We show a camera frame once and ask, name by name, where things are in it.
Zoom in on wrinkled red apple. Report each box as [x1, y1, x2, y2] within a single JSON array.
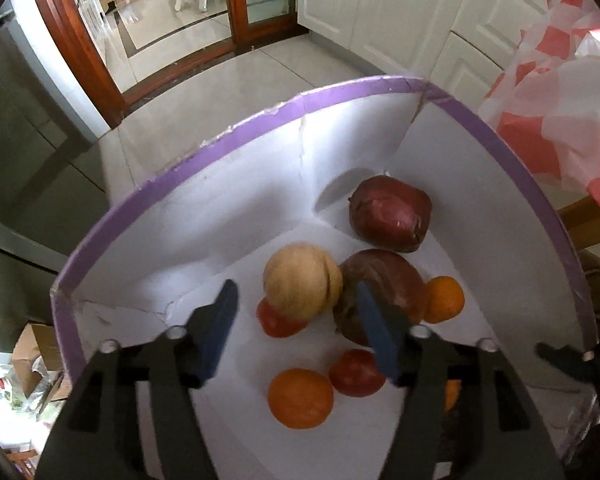
[[348, 176, 433, 254]]

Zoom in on wooden table frame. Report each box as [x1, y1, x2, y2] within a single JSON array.
[[557, 195, 600, 341]]

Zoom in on white kitchen cabinets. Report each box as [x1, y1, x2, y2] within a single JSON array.
[[297, 0, 548, 92]]

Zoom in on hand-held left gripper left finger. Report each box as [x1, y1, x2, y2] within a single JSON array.
[[37, 279, 240, 480]]

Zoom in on white foam box purple rim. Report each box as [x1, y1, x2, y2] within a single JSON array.
[[50, 75, 598, 480]]

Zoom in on yellow round melon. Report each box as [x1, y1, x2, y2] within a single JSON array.
[[263, 243, 343, 322]]

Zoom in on cardboard box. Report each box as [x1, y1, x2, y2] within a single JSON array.
[[12, 322, 76, 411]]

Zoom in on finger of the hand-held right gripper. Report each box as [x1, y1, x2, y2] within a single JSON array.
[[536, 341, 600, 385]]

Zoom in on wooden door frame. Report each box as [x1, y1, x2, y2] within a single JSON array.
[[27, 0, 301, 128]]

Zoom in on red white checked tablecloth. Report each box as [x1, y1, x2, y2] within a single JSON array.
[[477, 0, 600, 233]]

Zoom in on dark red apple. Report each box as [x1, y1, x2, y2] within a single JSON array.
[[332, 248, 429, 347]]

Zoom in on red tomato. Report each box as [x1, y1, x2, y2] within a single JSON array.
[[256, 297, 308, 338], [328, 349, 387, 397]]

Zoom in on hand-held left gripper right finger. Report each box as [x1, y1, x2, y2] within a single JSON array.
[[356, 281, 566, 480]]

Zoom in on grey refrigerator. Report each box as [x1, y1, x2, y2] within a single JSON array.
[[0, 10, 112, 336]]

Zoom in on orange tangerine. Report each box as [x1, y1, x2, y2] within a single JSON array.
[[267, 368, 334, 429], [422, 275, 466, 324], [442, 379, 462, 413]]

